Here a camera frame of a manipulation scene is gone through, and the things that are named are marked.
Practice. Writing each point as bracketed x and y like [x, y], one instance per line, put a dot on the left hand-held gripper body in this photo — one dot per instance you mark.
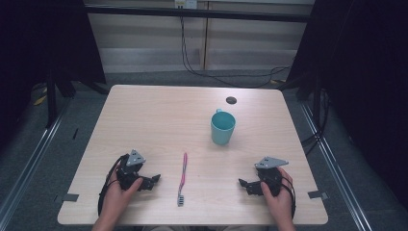
[128, 179]

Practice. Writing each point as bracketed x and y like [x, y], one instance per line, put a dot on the black metal stand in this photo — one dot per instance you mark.
[317, 102]
[51, 96]

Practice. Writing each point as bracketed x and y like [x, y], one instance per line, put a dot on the person's right hand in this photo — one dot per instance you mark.
[282, 205]

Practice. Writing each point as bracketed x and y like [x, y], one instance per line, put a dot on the teal cup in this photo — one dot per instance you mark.
[221, 134]

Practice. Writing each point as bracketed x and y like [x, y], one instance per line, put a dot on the small black floor tape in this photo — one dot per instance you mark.
[75, 133]

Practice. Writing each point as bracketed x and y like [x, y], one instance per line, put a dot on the grey tape strip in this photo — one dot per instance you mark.
[70, 197]
[317, 194]

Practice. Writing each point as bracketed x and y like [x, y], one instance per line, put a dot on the yellow floor tape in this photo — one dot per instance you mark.
[40, 100]

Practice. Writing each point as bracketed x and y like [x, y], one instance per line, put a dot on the metal floor rail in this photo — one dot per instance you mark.
[340, 179]
[32, 160]

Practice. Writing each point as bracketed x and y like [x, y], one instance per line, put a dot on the pink toothbrush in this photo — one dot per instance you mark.
[183, 179]

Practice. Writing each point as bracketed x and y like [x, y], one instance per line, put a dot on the black horizontal bar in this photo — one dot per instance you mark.
[192, 13]

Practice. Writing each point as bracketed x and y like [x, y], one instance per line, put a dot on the dark round table grommet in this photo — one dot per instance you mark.
[231, 100]

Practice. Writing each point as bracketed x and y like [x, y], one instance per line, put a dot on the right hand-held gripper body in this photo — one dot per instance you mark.
[272, 179]

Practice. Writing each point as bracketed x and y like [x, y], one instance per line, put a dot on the black curtain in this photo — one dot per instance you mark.
[38, 38]
[362, 64]

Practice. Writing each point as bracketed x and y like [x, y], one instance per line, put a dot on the white wall socket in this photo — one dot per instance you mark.
[186, 4]

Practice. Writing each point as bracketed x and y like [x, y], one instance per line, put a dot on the person's left hand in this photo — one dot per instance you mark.
[115, 200]

